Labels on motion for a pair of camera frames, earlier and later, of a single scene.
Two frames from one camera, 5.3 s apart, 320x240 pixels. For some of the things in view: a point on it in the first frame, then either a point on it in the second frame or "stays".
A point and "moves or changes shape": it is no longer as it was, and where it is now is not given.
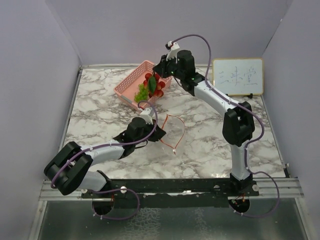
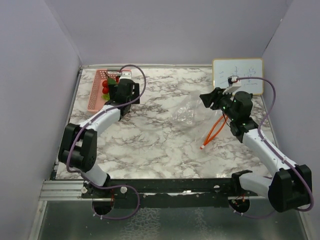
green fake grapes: [142, 95] moves or changes shape
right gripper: [160, 68] -> [215, 97]
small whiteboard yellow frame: [239, 76] stays
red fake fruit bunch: [153, 85] -> [105, 84]
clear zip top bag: [174, 127] -> [195, 120]
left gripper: [158, 134] -> [135, 94]
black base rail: [188, 192] stays
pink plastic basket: [126, 89] -> [95, 101]
